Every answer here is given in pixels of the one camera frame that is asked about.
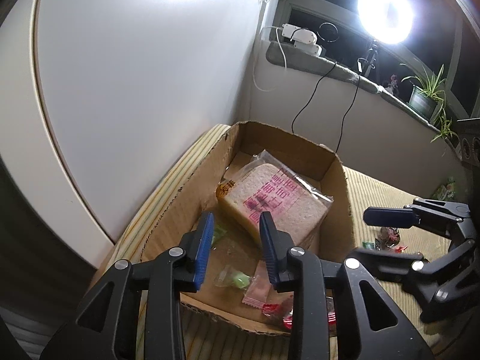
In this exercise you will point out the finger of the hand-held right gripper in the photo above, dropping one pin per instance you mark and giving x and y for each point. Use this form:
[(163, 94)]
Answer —
[(390, 217), (386, 266)]

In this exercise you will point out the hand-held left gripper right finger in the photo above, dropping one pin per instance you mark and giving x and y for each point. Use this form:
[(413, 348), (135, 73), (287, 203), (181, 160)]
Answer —
[(268, 251)]

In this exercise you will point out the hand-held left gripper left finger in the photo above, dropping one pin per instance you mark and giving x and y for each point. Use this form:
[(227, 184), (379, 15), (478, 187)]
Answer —
[(202, 251)]

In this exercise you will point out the red and black candy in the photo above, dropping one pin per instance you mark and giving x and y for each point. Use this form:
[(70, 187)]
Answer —
[(390, 236)]

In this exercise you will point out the pink candy packet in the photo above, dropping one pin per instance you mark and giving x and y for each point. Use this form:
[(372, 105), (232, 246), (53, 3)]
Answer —
[(258, 288)]

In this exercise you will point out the light green candy clear wrapper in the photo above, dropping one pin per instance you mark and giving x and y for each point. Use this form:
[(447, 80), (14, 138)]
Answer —
[(236, 279)]

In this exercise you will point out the brown cardboard box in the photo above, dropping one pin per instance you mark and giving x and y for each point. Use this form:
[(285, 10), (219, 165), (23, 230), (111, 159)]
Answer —
[(180, 210)]

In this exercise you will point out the sliced bread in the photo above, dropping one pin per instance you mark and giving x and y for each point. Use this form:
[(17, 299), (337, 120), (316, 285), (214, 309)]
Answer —
[(277, 202)]

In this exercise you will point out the green plastic bag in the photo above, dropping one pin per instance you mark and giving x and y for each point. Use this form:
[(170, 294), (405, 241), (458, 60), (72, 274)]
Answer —
[(446, 191)]

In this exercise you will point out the dark panel with round holes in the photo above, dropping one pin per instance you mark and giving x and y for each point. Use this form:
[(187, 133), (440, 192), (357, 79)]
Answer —
[(468, 135)]

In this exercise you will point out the potted spider plant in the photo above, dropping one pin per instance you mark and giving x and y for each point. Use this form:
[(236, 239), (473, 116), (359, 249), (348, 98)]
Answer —
[(422, 101)]

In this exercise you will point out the small figurine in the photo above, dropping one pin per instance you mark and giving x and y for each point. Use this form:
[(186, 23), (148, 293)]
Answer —
[(393, 84)]

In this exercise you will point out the black tripod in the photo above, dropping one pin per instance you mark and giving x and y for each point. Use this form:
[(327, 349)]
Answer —
[(371, 60)]

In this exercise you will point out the grey window sill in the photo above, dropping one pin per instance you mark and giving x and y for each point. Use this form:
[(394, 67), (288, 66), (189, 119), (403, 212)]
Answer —
[(318, 63)]

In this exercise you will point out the white power strip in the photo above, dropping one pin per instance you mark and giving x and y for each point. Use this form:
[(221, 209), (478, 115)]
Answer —
[(305, 37)]

